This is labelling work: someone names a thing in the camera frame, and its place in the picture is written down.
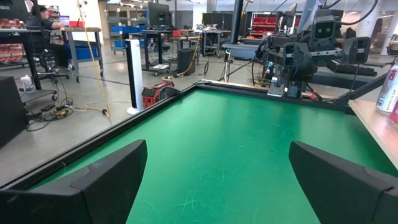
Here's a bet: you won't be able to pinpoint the yellow cord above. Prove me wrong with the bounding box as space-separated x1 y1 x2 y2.
76 0 112 119

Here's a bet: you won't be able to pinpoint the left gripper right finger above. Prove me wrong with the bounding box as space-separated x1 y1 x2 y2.
288 140 398 224

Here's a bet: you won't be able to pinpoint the black office chair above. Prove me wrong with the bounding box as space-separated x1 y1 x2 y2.
29 30 71 82

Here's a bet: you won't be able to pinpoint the backlit black keyboard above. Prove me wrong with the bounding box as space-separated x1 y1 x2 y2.
328 58 377 78

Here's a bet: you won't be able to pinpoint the black stand pole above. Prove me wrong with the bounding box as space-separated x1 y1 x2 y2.
125 40 133 109

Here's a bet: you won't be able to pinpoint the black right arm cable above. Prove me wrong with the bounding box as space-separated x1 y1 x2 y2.
323 0 379 26

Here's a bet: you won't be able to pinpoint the red black tool case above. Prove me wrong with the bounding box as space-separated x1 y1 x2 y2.
141 80 183 109

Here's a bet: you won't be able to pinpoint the green table mat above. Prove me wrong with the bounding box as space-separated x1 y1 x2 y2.
30 86 398 224

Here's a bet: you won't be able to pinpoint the grey shelving blue bins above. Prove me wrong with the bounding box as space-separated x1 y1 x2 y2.
105 2 149 56

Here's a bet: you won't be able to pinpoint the black monitor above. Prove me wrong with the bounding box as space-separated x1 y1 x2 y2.
147 2 172 29

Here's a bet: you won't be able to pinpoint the black desk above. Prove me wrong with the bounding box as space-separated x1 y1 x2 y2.
141 29 175 75

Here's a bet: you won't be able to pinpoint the black cabinet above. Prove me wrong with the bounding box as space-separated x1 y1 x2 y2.
0 76 29 149

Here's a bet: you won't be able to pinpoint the red parts bins rack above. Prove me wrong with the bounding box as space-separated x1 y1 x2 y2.
0 17 30 67

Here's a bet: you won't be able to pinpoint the black desk leg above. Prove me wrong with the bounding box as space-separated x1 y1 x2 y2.
337 73 389 110

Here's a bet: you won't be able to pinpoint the black metal table frame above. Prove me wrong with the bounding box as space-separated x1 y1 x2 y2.
0 79 357 191

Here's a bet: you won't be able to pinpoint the black workbench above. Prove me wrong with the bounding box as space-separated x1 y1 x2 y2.
0 27 43 91

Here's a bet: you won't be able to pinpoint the person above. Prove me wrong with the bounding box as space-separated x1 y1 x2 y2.
371 18 386 54
26 6 71 71
343 27 358 40

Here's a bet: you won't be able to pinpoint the yellow hose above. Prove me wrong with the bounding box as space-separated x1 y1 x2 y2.
174 35 201 78

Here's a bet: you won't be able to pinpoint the white red soda can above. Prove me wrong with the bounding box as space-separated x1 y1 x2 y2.
388 102 398 125

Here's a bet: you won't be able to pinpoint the grey desk monitor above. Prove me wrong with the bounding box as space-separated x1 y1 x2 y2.
281 2 315 32

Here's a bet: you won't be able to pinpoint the white floor cable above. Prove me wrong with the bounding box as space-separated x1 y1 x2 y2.
70 99 131 113

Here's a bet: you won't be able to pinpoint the black cabinets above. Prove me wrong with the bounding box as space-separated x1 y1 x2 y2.
201 12 234 32

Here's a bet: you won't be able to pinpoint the black floor cable bundle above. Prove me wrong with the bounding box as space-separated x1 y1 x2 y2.
25 98 75 133

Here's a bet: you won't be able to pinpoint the white plastic bottle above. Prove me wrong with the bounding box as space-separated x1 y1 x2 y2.
20 74 35 94

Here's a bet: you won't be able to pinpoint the silver Diet Coke can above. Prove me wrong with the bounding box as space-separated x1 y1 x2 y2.
375 63 398 113

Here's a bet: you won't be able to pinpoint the grey desk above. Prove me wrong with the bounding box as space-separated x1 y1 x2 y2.
310 60 398 91
221 42 280 62

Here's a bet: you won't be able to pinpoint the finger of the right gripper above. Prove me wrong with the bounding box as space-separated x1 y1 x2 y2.
341 36 371 65
292 42 318 80

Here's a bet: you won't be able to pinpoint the wooden top grey cart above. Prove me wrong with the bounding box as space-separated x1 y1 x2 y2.
60 26 105 83

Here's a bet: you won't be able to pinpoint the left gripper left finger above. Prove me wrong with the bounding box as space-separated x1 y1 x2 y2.
0 139 149 224

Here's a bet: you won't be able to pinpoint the red bin rack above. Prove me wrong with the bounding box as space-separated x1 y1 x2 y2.
248 12 282 40

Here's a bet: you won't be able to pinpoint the grey metal table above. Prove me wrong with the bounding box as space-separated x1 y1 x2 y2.
200 29 233 58

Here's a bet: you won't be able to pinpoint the blue storage tote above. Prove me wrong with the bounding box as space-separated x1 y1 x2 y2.
65 44 100 62

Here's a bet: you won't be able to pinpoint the white pillar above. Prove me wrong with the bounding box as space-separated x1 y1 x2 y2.
348 0 388 38

